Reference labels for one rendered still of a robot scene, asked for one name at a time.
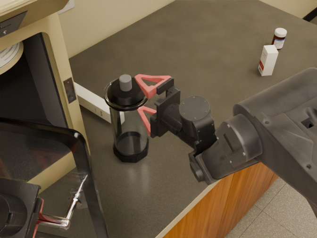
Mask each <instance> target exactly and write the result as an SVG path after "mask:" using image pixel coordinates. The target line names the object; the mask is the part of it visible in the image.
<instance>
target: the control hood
mask: <svg viewBox="0 0 317 238"><path fill-rule="evenodd" d="M68 2H69V0H0V22H2V21H5V20H7V19H9V18H11V17H14V16H16V15H18V14H21V13H23V12H25V11H28V12H27V13H26V15H25V17H24V19H23V21H22V23H21V25H20V27H19V28H18V30H19V29H21V28H23V27H25V26H27V25H29V24H32V23H34V22H36V21H38V20H40V19H42V18H45V17H47V16H49V15H51V14H53V13H55V12H58V11H60V10H62V9H63V8H64V7H65V5H66V4H67V3H68Z"/></svg>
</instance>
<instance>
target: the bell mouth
mask: <svg viewBox="0 0 317 238"><path fill-rule="evenodd" d="M23 49H24V46H23V42H22V41H20V42H18V43H16V44H14V45H12V46H10V47H8V48H6V49H4V50H2V51H0V75H1V74H3V73H4V72H6V71H7V70H9V69H10V68H11V67H13V66H14V65H15V64H16V63H17V62H18V60H19V59H20V57H21V56H22V53H23Z"/></svg>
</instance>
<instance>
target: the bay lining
mask: <svg viewBox="0 0 317 238"><path fill-rule="evenodd" d="M22 42H23V46H24V49H23V53H22V56H21V57H20V59H19V60H18V62H17V63H16V64H15V65H14V66H13V67H11V68H10V69H9V70H7V71H6V72H4V73H3V74H1V75H0V117H3V118H9V119H48V120H49V121H50V122H51V123H52V124H53V125H54V126H57V127H62V128H68V124H67V120H66V117H65V113H64V110H63V106H62V103H61V99H60V96H59V93H58V88H57V85H56V81H55V78H54V75H53V71H52V68H51V64H50V60H49V57H48V53H47V50H46V46H45V43H44V39H43V36H42V33H41V32H40V33H37V34H35V35H33V36H31V37H29V38H27V39H24V40H22Z"/></svg>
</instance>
